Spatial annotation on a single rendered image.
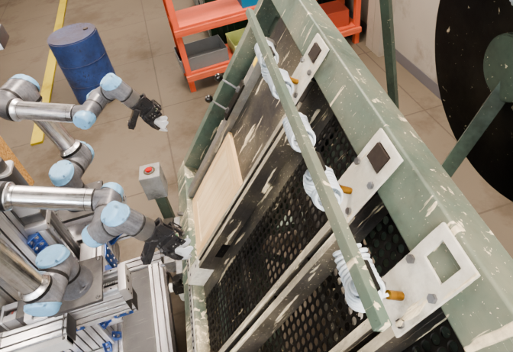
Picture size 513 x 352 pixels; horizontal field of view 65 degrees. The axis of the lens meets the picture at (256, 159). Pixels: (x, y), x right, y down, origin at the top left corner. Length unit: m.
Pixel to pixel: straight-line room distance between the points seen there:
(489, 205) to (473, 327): 2.76
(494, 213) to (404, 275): 2.66
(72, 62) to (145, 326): 2.94
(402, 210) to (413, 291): 0.14
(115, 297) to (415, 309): 1.42
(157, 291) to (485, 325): 2.27
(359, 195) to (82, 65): 4.07
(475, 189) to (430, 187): 2.75
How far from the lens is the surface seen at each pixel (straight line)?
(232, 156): 1.78
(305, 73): 1.20
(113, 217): 1.24
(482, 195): 3.48
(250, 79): 1.79
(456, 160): 1.39
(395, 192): 0.81
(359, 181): 0.88
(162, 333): 2.61
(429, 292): 0.73
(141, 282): 2.84
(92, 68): 4.72
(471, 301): 0.70
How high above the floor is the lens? 2.49
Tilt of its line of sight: 43 degrees down
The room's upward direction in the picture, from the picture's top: 10 degrees counter-clockwise
